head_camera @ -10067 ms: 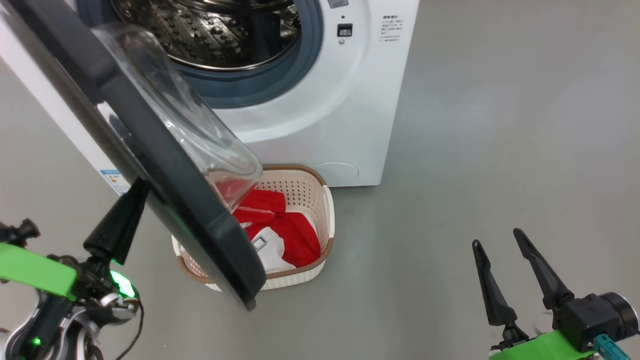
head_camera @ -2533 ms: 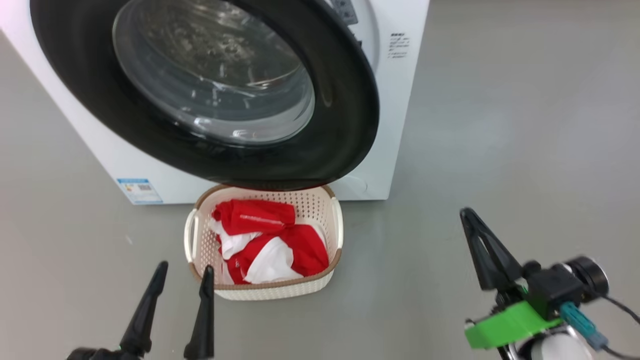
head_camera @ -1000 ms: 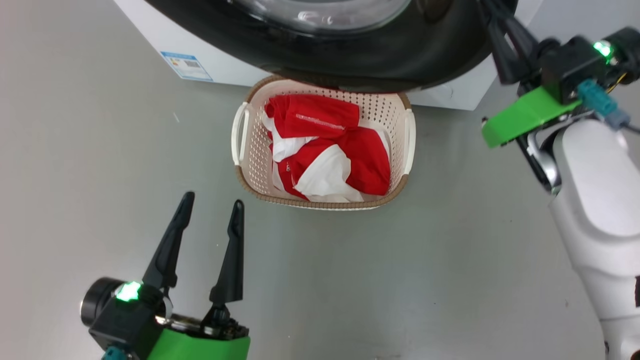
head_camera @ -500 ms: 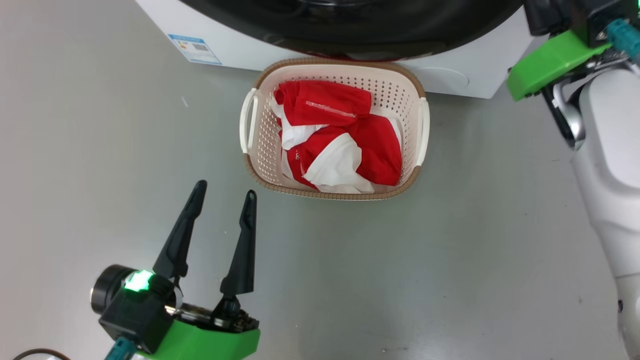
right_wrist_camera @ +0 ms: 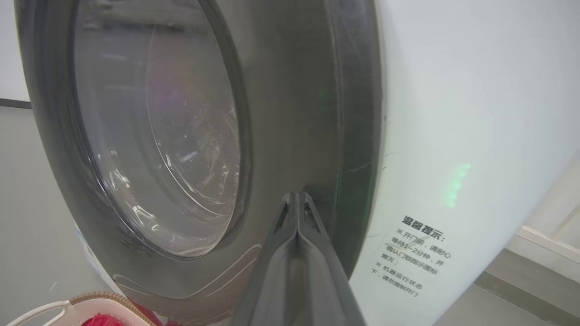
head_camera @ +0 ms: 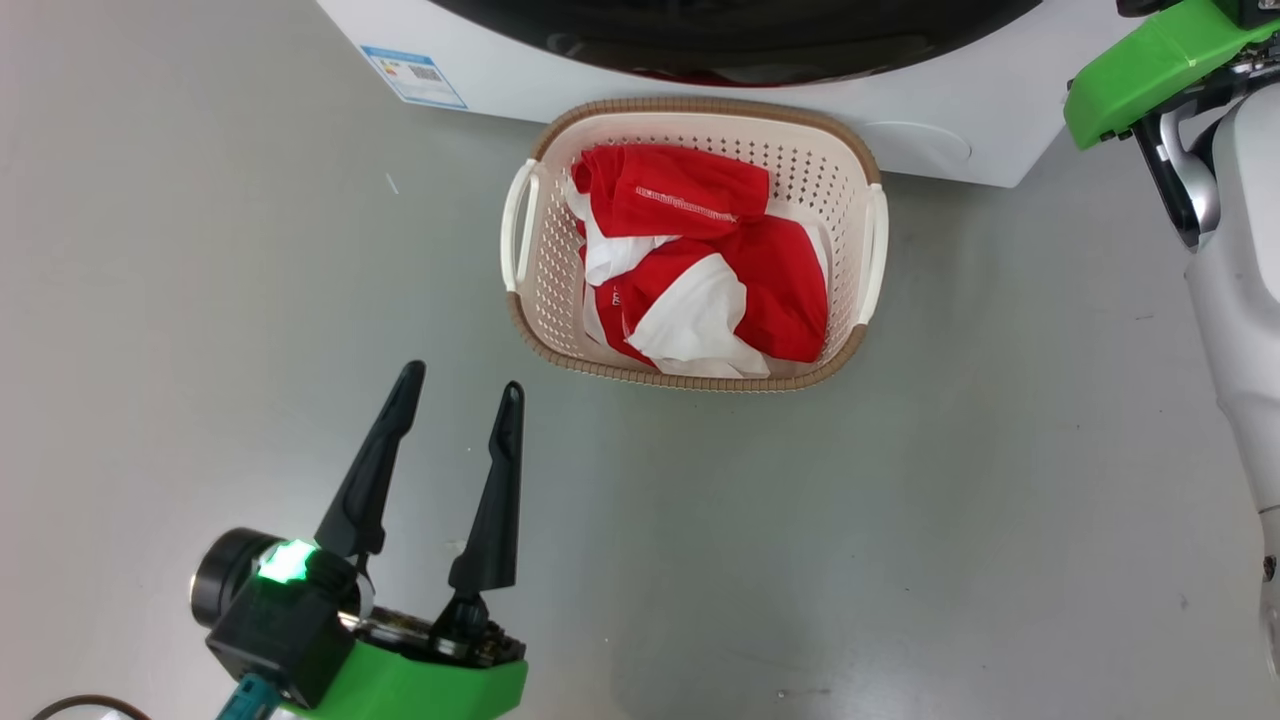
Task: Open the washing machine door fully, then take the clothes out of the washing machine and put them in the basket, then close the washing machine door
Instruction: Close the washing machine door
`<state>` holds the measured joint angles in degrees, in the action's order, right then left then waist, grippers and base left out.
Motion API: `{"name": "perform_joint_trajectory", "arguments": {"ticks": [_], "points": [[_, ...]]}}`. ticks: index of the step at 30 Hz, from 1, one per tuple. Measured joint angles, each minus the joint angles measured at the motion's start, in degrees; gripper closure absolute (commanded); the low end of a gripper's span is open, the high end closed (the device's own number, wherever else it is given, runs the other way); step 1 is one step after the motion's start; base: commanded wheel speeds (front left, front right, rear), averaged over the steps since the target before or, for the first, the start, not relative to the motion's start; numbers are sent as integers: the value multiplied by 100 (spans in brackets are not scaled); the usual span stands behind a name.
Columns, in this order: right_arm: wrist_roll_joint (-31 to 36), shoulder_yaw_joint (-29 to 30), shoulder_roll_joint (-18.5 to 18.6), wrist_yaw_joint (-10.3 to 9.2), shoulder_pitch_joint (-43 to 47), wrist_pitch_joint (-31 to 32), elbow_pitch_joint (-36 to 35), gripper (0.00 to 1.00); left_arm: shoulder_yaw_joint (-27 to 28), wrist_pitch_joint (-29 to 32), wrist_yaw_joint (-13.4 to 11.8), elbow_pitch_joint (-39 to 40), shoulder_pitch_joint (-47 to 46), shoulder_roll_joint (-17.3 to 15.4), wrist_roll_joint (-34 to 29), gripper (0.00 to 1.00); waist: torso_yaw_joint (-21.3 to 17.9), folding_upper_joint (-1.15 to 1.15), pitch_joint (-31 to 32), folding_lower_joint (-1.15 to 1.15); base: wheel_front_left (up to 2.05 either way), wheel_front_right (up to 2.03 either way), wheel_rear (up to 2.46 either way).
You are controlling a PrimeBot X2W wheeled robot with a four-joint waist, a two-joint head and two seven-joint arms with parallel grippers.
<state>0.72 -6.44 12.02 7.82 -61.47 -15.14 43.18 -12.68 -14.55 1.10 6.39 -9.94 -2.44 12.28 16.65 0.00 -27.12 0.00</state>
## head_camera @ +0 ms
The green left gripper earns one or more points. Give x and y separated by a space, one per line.
420 690

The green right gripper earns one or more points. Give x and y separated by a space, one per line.
1150 70

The black glass washing machine door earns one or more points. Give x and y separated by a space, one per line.
750 40

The red and white garment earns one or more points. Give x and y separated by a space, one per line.
780 290

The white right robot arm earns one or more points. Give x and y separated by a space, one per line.
1240 300

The white washing machine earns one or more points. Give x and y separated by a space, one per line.
1000 100

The cream perforated laundry basket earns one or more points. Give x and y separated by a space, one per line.
548 300

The round white filter cover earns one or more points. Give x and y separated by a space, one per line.
920 145

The blue energy label sticker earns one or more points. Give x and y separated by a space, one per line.
412 77

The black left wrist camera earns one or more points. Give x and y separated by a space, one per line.
280 640

